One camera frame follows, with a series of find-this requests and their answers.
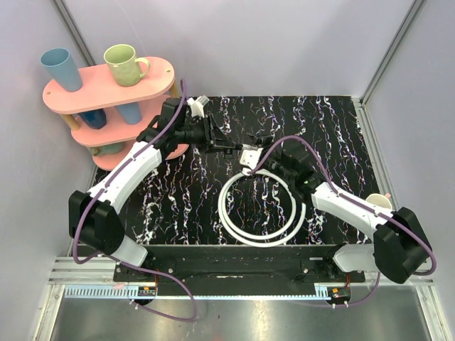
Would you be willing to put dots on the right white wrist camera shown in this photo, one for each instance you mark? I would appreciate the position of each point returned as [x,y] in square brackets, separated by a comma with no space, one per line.
[249,158]

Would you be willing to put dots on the pink beige cup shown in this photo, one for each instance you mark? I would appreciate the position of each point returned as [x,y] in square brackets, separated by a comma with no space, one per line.
[380,200]

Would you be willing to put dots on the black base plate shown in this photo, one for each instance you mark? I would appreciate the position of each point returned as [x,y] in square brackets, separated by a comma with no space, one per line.
[224,271]

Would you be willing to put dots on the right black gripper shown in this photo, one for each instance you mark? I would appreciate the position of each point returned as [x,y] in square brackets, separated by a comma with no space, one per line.
[264,139]

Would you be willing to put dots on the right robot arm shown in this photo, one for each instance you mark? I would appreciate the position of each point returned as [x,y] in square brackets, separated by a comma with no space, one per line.
[398,246]

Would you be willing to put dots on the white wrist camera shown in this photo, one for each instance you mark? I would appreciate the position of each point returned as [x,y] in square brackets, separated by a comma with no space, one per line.
[197,105]
[249,158]

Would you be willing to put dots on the teal mug bottom shelf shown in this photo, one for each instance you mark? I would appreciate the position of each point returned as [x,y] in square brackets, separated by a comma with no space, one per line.
[108,149]

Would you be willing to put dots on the dark blue cup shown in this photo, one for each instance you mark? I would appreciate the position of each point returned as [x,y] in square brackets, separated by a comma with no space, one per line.
[95,119]

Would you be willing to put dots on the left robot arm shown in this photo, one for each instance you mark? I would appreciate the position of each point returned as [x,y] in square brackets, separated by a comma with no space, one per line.
[93,216]

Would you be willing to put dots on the black marbled mat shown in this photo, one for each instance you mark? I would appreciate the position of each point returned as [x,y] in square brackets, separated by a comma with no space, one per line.
[178,203]

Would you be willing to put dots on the light blue tall cup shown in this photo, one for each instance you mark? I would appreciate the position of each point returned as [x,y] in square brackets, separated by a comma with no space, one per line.
[62,68]

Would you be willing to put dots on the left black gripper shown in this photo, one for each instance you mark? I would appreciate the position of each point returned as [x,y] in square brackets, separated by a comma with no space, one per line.
[210,132]

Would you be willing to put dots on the pink three-tier shelf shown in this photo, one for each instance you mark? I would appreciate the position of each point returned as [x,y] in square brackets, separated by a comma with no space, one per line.
[100,91]

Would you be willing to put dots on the light blue cup middle shelf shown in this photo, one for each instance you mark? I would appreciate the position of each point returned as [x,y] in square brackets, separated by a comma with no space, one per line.
[130,113]

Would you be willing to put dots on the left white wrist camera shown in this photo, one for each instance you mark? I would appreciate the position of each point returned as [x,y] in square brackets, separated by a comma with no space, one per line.
[197,105]

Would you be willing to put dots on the green mug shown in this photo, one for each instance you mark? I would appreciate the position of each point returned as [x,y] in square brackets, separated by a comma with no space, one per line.
[126,68]

